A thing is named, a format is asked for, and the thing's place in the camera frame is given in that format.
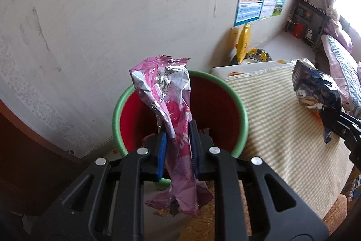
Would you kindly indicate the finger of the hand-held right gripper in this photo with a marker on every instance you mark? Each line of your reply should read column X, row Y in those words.
column 349, row 136
column 330, row 118

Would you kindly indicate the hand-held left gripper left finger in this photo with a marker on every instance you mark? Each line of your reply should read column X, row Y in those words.
column 162, row 156

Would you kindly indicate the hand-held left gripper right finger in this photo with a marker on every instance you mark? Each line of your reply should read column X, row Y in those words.
column 194, row 150

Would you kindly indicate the dark snack bag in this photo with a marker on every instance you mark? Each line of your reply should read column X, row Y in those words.
column 316, row 86

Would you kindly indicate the pink foil wrapper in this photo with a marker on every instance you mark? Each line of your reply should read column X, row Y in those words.
column 174, row 111

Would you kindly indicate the red bin with green rim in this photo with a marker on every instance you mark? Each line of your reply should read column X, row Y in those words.
column 214, row 105

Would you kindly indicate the bed with checked quilt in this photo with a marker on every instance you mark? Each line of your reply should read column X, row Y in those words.
column 338, row 60

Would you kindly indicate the peach fleece cloth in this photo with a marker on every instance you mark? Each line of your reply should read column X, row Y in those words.
column 335, row 212

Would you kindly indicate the purple pillow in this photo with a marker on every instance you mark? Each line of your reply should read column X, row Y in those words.
column 342, row 38

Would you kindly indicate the yellow ride-on toy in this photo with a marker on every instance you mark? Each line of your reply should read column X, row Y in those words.
column 258, row 55

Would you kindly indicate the dark shelf table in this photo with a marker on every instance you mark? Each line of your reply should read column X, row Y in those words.
column 307, row 12

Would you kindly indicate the yellow duck toy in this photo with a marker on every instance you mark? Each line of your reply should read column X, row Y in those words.
column 244, row 41

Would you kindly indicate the brown wooden door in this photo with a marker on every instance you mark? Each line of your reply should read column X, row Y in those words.
column 22, row 159

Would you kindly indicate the blue letter wall poster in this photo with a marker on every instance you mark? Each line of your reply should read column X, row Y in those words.
column 249, row 1

